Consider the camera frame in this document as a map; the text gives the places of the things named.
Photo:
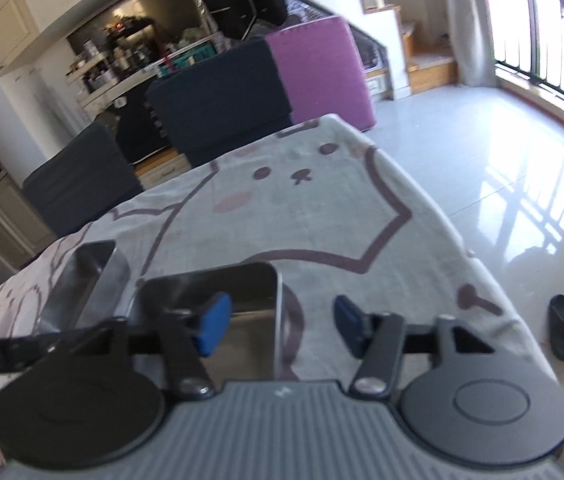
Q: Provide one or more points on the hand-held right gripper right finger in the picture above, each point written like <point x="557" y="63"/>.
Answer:
<point x="349" y="325"/>

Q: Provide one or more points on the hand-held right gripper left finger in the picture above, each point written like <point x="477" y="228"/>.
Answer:
<point x="214" y="322"/>

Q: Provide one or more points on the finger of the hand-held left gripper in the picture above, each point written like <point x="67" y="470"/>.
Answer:
<point x="37" y="347"/>

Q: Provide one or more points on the square steel bowl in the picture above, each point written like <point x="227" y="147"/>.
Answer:
<point x="97" y="260"/>
<point x="242" y="285"/>

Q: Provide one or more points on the cartoon printed tablecloth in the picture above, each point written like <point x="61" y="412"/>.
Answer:
<point x="312" y="210"/>

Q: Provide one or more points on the grey kitchen base cabinet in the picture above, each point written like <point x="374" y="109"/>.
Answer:
<point x="12" y="220"/>

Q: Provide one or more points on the dark grey chair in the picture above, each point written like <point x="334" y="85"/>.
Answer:
<point x="217" y="105"/>
<point x="77" y="185"/>

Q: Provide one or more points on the black sandal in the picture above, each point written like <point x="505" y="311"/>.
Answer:
<point x="563" y="327"/>

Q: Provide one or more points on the purple cushion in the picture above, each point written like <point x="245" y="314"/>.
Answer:
<point x="322" y="70"/>

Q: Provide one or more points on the teal sign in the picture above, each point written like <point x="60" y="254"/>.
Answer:
<point x="192" y="57"/>

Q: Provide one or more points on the white shelf cart with bottles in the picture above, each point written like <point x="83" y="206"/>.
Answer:
<point x="97" y="67"/>

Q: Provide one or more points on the white wooden staircase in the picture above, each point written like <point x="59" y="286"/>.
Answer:
<point x="392" y="35"/>

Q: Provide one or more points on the cream upper cabinet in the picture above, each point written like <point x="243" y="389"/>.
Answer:
<point x="7" y="30"/>

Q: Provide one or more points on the beige curtain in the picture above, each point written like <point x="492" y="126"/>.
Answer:
<point x="469" y="20"/>

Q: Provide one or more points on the black window railing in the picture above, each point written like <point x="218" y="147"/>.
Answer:
<point x="537" y="35"/>

